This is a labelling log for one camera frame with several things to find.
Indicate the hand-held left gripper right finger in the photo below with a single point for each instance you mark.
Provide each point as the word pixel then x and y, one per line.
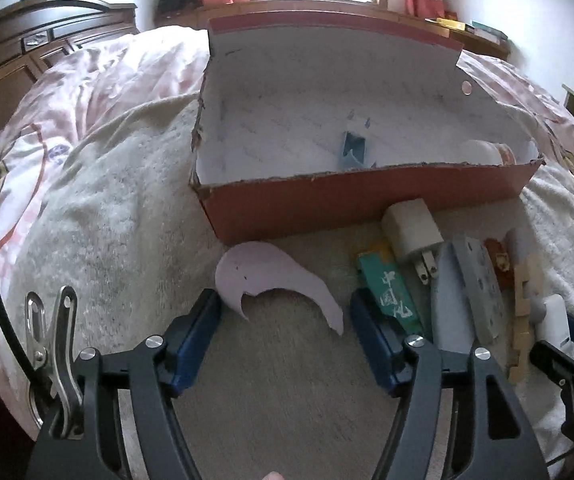
pixel 372 340

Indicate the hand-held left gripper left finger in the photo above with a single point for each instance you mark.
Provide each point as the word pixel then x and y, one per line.
pixel 194 340

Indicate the white tube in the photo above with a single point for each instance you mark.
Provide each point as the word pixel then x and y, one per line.
pixel 554 320

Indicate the green lighter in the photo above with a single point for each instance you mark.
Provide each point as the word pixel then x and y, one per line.
pixel 392 290

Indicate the notched wooden piece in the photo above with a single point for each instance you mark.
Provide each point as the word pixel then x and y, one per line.
pixel 524 285

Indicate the pale curved paper piece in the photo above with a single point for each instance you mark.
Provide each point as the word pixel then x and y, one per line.
pixel 267 270

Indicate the white charger plug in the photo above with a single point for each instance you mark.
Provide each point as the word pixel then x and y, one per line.
pixel 409 230

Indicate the red cardboard box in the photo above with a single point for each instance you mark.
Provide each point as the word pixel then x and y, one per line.
pixel 342 205

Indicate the grey plate with holes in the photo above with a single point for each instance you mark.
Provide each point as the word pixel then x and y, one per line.
pixel 482 290

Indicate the white plastic cylinder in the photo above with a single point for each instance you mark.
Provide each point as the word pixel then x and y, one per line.
pixel 519 245

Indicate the small orange figure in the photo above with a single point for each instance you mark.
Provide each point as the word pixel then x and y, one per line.
pixel 499 262

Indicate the steel spring clip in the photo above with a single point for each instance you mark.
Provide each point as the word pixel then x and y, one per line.
pixel 62 340

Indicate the white fleece blanket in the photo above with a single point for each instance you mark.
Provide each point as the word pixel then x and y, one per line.
pixel 117 210

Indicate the white tape roll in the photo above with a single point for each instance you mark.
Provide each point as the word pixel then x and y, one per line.
pixel 482 152

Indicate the pink printed quilt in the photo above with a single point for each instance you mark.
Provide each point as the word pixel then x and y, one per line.
pixel 117 75

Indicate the yellow book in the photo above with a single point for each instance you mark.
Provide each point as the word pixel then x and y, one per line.
pixel 447 22

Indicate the dark wooden headboard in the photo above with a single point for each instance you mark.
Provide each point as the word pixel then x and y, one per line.
pixel 42 45

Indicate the wooden windowsill cabinet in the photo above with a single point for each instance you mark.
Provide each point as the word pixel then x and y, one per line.
pixel 267 12

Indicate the dark bag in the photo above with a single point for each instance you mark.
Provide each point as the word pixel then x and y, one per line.
pixel 174 2

